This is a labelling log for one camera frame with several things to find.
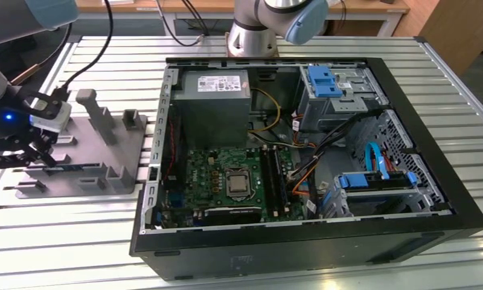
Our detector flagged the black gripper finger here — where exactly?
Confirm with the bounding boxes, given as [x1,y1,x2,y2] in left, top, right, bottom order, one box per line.
[24,134,60,169]
[0,147,36,170]

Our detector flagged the RAM stick with white label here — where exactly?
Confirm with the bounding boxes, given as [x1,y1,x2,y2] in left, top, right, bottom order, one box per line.
[43,164,85,173]

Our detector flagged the empty black RAM slot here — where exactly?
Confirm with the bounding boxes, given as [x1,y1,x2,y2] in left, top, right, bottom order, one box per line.
[260,144,278,217]

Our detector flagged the grey parts rack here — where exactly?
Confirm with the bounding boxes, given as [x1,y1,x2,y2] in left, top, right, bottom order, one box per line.
[15,89,149,199]

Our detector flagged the green motherboard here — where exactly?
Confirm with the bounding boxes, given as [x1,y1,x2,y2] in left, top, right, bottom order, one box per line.
[163,146,308,227]

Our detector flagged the grey power supply unit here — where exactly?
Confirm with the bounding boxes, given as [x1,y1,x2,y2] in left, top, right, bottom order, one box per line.
[172,69,253,149]

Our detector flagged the silver CPU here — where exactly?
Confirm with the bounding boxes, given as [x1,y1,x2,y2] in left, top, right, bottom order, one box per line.
[226,174,250,193]

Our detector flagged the black CPU socket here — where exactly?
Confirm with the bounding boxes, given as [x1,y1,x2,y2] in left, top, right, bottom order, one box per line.
[224,166,256,202]

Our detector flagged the black graphics card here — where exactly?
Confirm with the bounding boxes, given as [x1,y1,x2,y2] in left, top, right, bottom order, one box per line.
[193,205,265,226]

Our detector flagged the black PC case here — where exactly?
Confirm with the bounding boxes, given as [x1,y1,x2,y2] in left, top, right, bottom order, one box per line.
[129,56,483,280]

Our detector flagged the hard disk in blue carrier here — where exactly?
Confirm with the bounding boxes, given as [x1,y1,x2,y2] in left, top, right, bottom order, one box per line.
[337,172,418,190]

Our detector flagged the metal disk bay cage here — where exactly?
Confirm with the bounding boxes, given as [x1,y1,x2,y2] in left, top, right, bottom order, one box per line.
[320,173,444,218]

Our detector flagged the wooden cabinet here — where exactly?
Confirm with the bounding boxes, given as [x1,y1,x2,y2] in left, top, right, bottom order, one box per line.
[394,0,483,76]

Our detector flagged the white wrist camera black mount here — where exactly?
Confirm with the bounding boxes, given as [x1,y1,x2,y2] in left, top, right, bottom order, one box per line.
[21,87,73,134]

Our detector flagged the black camera cable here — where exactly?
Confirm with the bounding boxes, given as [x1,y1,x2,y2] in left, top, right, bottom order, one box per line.
[55,0,116,97]

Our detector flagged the yellow wire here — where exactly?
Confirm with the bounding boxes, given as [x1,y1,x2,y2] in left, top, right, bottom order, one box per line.
[249,87,282,132]

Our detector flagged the orange wires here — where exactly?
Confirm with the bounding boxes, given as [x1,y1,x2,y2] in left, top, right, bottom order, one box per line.
[292,164,320,197]

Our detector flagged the blue plastic drive bracket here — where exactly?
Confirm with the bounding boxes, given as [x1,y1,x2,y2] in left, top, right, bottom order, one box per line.
[308,65,344,98]

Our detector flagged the black cable bundle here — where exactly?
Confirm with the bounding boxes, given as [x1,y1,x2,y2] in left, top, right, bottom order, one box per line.
[293,107,392,179]

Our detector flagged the blue SATA cable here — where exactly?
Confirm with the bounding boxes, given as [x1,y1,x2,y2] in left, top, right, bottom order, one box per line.
[364,141,390,181]

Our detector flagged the wooden desk white frame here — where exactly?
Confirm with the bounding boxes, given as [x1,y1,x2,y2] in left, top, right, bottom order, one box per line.
[75,0,412,37]

